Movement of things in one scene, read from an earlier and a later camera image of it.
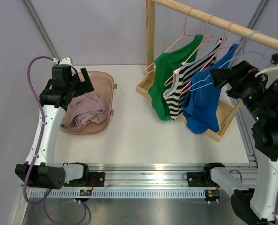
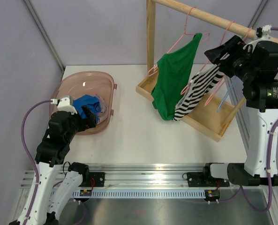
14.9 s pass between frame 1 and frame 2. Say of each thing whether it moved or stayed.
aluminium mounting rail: stayed
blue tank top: moved
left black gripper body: moved
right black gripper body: moved
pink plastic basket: stayed
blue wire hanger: moved
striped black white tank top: moved
